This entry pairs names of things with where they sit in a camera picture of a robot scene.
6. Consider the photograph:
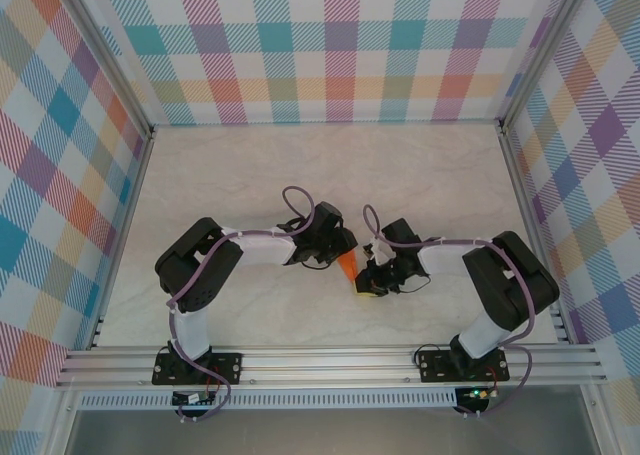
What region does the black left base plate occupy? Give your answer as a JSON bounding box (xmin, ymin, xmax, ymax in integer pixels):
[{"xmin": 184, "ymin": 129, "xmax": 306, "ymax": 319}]
[{"xmin": 152, "ymin": 352, "xmax": 244, "ymax": 387}]

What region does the slotted grey cable duct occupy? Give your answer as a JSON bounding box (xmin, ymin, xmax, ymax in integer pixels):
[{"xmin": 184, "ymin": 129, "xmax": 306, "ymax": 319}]
[{"xmin": 77, "ymin": 392, "xmax": 459, "ymax": 410}]

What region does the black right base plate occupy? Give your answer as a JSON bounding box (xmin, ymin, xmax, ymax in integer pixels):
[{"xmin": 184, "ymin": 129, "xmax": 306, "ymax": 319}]
[{"xmin": 417, "ymin": 349, "xmax": 511, "ymax": 384}]

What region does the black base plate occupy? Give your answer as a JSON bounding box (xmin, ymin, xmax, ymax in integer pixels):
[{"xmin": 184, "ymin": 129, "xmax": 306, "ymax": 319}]
[
  {"xmin": 152, "ymin": 352, "xmax": 244, "ymax": 387},
  {"xmin": 417, "ymin": 349, "xmax": 511, "ymax": 384}
]

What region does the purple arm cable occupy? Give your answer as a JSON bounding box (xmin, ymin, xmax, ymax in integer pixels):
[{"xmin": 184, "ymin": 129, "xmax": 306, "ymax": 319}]
[
  {"xmin": 167, "ymin": 186, "xmax": 322, "ymax": 424},
  {"xmin": 362, "ymin": 204, "xmax": 539, "ymax": 419}
]

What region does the thin aluminium table rail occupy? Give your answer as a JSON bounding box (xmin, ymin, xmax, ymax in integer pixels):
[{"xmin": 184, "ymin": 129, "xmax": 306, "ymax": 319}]
[{"xmin": 149, "ymin": 118, "xmax": 504, "ymax": 129}]

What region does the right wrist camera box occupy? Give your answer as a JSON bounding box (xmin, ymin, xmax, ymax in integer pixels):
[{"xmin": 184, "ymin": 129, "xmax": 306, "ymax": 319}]
[{"xmin": 363, "ymin": 241, "xmax": 389, "ymax": 265}]

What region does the orange square paper sheet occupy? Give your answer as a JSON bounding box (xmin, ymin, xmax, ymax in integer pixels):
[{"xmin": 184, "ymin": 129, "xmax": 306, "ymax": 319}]
[{"xmin": 338, "ymin": 248, "xmax": 362, "ymax": 286}]

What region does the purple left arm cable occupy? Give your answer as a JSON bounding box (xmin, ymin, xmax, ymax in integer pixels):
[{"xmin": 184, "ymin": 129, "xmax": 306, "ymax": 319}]
[{"xmin": 167, "ymin": 186, "xmax": 322, "ymax": 424}]

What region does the grey metal panel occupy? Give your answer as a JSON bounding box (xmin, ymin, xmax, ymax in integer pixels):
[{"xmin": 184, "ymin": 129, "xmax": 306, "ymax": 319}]
[{"xmin": 64, "ymin": 408, "xmax": 601, "ymax": 455}]

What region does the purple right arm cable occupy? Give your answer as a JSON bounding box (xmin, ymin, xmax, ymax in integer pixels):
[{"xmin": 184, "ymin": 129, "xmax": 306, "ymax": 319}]
[{"xmin": 362, "ymin": 204, "xmax": 539, "ymax": 419}]

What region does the aluminium frame post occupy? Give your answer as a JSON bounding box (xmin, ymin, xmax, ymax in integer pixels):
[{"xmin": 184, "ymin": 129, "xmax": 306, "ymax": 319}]
[
  {"xmin": 52, "ymin": 0, "xmax": 155, "ymax": 137},
  {"xmin": 498, "ymin": 0, "xmax": 591, "ymax": 132}
]

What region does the wide aluminium mounting rail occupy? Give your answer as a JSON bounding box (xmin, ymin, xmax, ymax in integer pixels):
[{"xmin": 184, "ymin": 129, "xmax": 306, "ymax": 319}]
[{"xmin": 54, "ymin": 344, "xmax": 609, "ymax": 390}]

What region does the aluminium table side rail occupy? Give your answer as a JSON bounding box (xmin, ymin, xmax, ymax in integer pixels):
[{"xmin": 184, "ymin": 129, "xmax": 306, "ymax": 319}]
[
  {"xmin": 84, "ymin": 127, "xmax": 157, "ymax": 351},
  {"xmin": 497, "ymin": 119, "xmax": 574, "ymax": 346}
]

